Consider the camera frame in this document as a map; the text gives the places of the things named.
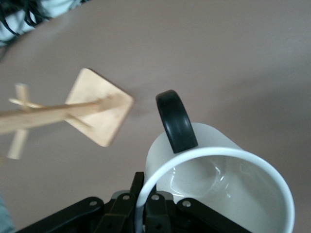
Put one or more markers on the wooden mug tree stand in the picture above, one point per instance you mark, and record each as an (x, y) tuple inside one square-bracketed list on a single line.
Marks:
[(97, 114)]

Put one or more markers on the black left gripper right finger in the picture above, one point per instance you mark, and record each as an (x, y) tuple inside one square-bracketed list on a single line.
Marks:
[(165, 216)]

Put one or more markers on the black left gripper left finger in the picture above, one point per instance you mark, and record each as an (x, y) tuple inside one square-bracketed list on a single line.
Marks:
[(116, 213)]

